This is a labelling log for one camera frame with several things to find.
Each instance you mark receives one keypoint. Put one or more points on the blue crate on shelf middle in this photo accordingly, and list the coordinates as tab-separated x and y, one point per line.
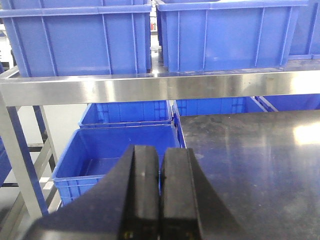
215	35

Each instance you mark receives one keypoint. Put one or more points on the blue crate on shelf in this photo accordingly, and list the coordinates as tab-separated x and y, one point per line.
215	35
306	40
78	37

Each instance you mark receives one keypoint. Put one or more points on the blue floor bin far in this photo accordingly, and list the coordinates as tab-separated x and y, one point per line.
126	114

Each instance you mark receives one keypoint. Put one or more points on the blue crate on shelf right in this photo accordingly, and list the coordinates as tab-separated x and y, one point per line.
306	40

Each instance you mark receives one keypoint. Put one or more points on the stainless steel shelf frame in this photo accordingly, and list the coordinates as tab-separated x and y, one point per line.
253	176

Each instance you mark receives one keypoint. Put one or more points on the blue floor bin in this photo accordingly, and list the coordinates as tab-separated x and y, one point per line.
126	114
93	152

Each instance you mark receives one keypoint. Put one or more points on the blue floor bin near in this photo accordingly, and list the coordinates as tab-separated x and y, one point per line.
93	152

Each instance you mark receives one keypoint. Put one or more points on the blue bin behind table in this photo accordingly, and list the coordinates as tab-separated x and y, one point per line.
241	105

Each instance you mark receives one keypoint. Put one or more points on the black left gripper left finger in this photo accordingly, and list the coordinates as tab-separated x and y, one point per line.
124	205

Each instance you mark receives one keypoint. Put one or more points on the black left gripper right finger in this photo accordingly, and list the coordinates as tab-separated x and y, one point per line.
190	207

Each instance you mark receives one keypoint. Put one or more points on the blue crate on shelf left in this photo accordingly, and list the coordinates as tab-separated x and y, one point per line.
78	37

